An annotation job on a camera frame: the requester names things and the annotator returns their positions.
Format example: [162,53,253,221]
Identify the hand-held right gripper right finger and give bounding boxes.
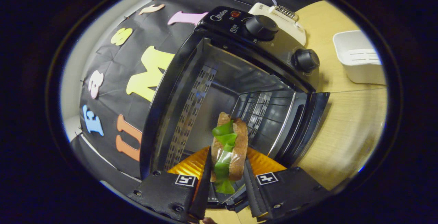
[242,147,332,222]

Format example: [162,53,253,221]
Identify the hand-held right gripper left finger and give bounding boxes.
[127,147,213,223]

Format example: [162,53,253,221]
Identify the bread and lettuce sandwich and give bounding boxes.
[210,112,249,194]

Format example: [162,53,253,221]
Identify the black electric oven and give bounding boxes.
[140,6,331,214]

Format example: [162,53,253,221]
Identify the white plastic tray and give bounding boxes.
[333,30,387,85]

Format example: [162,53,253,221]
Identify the white toaster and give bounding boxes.
[248,2,307,46]

